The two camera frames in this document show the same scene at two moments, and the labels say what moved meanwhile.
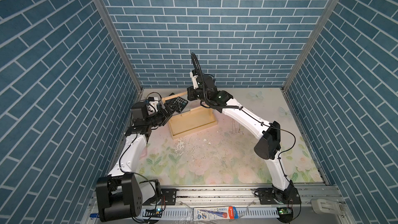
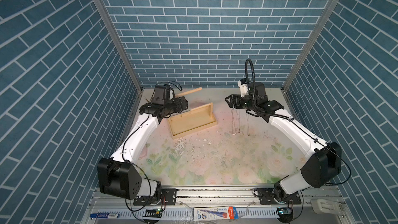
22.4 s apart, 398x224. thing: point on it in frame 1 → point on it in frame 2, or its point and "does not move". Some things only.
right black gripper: (191, 92) → (233, 97)
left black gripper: (165, 116) → (178, 107)
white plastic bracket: (326, 206) does not move
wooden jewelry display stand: (192, 122) does not move
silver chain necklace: (234, 131) does not move
